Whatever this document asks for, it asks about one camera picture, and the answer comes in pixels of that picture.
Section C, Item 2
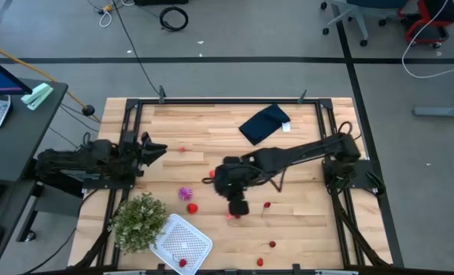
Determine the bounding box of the yellow pole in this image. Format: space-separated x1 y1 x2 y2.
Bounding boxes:
0 40 102 124

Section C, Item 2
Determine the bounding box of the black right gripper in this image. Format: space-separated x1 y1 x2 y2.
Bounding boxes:
212 155 251 217

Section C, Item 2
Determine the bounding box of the grey office chair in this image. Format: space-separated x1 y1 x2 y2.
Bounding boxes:
320 0 410 48

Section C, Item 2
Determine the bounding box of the mint green stapler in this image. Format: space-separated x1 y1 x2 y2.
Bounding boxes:
20 82 55 112

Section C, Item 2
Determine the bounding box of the red wheeled cart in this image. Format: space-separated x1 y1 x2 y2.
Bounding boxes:
398 0 454 50

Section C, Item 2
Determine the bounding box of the black side desk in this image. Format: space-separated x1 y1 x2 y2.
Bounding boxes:
0 78 69 185

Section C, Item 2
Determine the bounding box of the white perforated plastic basket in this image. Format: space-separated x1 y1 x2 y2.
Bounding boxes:
149 213 214 275

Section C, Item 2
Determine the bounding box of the black aluminium table frame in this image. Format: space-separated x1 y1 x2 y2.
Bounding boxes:
73 86 394 275

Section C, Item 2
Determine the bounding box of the white looped cable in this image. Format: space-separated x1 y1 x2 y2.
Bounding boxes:
98 8 114 28

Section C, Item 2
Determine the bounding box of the white floor cable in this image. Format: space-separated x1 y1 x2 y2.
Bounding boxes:
400 0 454 80

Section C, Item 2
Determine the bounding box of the navy blue folded cloth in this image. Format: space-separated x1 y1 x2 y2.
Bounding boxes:
238 103 291 147

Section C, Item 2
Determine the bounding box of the coiled black cable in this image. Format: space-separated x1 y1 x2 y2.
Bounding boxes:
158 6 190 33

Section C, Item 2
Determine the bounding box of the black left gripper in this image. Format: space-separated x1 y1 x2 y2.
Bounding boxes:
133 131 169 179

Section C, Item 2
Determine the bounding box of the purple spiky ball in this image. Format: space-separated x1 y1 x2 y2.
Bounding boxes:
177 186 194 202

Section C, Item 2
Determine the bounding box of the long black floor cable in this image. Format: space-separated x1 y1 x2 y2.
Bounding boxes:
111 0 163 97

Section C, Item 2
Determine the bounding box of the green artificial potted plant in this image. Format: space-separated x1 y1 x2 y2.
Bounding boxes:
108 192 170 255

